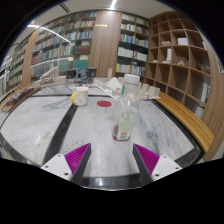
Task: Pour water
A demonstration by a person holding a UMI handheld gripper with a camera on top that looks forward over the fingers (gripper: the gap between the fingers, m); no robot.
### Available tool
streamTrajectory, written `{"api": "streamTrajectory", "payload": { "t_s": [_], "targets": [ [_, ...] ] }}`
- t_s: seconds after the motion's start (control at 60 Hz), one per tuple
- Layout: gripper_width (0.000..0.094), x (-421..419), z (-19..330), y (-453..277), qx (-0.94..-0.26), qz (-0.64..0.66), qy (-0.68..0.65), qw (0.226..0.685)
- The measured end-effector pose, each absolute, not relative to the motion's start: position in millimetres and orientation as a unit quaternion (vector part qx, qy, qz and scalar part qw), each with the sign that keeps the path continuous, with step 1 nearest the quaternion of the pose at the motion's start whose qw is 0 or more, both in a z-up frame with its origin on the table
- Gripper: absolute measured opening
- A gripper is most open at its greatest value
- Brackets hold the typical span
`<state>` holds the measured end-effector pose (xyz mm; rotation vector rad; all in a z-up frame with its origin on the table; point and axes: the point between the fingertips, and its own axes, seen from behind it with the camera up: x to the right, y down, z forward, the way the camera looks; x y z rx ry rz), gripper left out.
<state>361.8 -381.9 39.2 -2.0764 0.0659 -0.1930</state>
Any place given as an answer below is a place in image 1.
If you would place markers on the clear plastic drink bottle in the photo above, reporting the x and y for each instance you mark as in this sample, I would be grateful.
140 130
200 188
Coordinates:
126 116

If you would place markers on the flat round red coaster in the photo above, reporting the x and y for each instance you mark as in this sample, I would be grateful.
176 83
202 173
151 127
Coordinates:
104 103

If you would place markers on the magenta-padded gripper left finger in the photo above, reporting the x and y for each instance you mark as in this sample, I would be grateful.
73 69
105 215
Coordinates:
77 157

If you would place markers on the white building model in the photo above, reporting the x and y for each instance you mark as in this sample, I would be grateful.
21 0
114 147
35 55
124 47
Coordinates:
50 79

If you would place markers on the curved wooden bench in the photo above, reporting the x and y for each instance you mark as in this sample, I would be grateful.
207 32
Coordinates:
186 116

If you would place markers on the wooden cubby shelf unit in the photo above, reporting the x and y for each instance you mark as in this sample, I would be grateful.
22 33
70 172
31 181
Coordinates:
180 63

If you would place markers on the dark grey building model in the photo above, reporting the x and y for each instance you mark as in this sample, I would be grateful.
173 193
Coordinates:
81 75

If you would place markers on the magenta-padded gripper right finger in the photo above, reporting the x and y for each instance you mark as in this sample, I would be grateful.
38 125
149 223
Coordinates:
146 158

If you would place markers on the white city block model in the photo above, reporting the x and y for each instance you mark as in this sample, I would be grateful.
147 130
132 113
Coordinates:
113 85

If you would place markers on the tall narrow library bookshelf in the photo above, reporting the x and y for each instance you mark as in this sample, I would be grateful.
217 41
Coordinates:
132 46

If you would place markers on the ceiling light strip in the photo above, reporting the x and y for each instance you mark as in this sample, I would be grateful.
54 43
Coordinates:
113 4

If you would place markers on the long curved library bookshelf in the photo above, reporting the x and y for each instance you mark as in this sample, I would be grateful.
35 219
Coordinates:
60 46

